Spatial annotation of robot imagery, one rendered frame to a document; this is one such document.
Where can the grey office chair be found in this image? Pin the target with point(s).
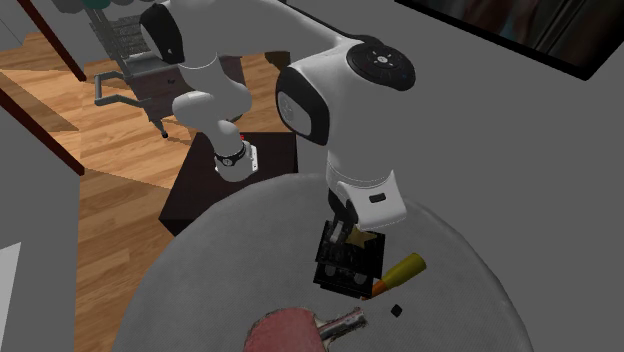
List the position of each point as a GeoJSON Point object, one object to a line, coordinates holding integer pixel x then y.
{"type": "Point", "coordinates": [122, 39]}

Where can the red table tennis paddle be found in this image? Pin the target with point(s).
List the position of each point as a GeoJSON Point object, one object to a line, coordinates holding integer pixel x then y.
{"type": "Point", "coordinates": [285, 334]}

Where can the yellow marker with orange tip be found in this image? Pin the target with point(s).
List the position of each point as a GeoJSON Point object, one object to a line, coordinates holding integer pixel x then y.
{"type": "Point", "coordinates": [402, 272]}

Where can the dark robot stand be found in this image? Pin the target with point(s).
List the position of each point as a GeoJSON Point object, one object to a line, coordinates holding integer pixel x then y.
{"type": "Point", "coordinates": [195, 190]}

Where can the round grey table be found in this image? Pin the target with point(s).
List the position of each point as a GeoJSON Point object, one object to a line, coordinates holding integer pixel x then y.
{"type": "Point", "coordinates": [234, 273]}

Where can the small black cube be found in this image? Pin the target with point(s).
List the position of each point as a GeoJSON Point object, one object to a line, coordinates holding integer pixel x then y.
{"type": "Point", "coordinates": [396, 310]}

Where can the black framed wall picture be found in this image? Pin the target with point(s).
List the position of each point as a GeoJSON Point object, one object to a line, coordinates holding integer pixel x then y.
{"type": "Point", "coordinates": [536, 24]}

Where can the black box with gold star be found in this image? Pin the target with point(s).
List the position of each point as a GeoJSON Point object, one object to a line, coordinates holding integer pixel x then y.
{"type": "Point", "coordinates": [351, 263]}

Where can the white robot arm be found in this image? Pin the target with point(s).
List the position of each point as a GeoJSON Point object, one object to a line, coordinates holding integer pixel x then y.
{"type": "Point", "coordinates": [336, 73]}

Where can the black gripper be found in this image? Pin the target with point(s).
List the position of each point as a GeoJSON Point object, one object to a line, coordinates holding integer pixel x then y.
{"type": "Point", "coordinates": [341, 210]}

